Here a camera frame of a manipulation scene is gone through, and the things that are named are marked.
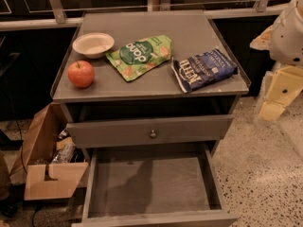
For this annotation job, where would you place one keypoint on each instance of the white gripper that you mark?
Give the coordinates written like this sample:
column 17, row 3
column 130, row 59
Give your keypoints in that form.
column 288, row 37

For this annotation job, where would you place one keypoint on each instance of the blue chip bag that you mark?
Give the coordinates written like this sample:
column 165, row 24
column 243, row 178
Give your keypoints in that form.
column 204, row 69

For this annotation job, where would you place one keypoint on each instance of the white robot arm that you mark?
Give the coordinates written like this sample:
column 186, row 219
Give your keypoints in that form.
column 284, row 41

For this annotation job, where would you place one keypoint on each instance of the grey drawer cabinet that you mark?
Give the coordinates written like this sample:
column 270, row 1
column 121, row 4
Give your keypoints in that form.
column 156, row 94

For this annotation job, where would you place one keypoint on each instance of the green snack bag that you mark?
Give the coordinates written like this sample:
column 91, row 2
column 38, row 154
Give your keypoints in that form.
column 135, row 59

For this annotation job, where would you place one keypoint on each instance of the round metal drawer knob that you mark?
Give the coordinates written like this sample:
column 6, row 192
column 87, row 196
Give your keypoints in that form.
column 153, row 134

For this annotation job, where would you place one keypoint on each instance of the open grey middle drawer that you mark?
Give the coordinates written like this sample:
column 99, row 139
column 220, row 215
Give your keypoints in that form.
column 154, row 186

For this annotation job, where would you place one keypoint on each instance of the grey top drawer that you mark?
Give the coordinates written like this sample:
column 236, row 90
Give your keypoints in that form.
column 132, row 132

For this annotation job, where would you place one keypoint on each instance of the white paper bowl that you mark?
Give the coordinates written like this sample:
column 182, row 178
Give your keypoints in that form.
column 93, row 45

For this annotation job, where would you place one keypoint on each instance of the red apple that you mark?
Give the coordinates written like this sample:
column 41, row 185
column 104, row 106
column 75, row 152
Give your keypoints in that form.
column 81, row 74

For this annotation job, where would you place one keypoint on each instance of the clutter inside cardboard box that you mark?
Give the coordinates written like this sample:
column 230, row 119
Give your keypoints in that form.
column 66, row 151

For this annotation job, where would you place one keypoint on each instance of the brown cardboard box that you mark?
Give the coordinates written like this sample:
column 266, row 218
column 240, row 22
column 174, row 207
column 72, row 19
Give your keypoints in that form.
column 57, row 181

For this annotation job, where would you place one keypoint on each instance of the metal railing frame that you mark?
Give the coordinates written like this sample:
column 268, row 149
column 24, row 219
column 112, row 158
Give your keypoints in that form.
column 28, row 14

